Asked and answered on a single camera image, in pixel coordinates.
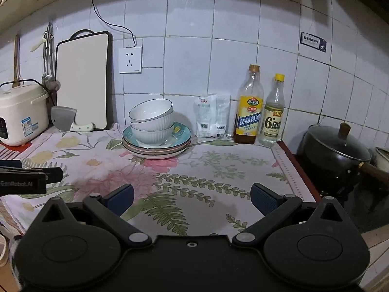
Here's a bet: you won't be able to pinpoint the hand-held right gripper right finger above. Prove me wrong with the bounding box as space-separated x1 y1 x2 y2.
251 183 347 247

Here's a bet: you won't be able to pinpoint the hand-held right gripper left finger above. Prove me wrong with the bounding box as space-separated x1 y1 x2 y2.
39 184 151 248

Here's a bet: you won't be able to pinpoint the white plate heart print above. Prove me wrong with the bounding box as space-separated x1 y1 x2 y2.
124 144 190 159

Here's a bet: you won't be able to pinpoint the white bowl dark rim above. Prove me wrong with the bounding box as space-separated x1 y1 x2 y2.
129 99 174 124
131 122 175 146
131 112 175 131

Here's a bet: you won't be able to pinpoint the floral plates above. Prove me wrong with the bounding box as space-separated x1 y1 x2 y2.
122 138 192 155

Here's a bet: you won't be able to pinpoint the blue plate yellow letters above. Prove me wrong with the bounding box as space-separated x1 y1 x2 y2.
122 122 192 150

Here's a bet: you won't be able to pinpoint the white rice cooker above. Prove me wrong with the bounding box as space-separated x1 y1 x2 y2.
0 81 50 146

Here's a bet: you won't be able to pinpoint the floral tablecloth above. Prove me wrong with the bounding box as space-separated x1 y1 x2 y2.
0 123 317 235

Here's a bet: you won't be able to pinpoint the pale round cup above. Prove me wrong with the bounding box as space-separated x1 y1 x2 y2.
0 234 8 265

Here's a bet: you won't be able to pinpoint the black pot with glass lid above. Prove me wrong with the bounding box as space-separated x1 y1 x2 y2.
296 122 389 189

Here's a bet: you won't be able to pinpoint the clear liquid bottle yellow cap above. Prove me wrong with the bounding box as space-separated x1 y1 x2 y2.
258 73 286 146

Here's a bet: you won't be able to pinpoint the yellow label brown liquid bottle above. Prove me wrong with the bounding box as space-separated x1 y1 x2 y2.
233 64 264 144

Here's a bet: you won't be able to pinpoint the clear plastic seasoning bag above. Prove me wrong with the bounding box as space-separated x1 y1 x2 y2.
214 94 231 138
194 95 218 137

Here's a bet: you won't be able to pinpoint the white cutting board black rim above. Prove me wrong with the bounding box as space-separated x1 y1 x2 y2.
55 30 114 131

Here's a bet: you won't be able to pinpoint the black stove top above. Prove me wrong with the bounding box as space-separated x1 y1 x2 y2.
290 152 389 235

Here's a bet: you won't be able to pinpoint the hanging wooden spatula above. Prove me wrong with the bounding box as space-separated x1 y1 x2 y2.
12 35 22 87

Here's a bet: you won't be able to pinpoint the hanging metal ladles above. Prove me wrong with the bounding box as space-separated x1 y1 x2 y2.
41 24 60 93

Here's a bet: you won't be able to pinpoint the white enamel pot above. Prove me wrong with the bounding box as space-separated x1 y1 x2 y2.
375 147 389 172

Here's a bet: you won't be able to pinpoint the cleaver white handle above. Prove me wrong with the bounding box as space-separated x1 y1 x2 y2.
51 106 95 132

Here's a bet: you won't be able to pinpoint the hanging white-handled utensil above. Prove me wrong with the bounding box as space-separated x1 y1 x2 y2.
30 35 49 52

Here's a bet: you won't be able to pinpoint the white wall socket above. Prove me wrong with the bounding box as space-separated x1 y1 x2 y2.
118 46 143 74

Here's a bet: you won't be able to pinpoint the blue white wall sticker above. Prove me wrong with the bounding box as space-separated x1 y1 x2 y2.
300 32 327 53

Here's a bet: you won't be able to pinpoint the black wall cable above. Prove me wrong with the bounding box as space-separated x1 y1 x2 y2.
92 0 137 47

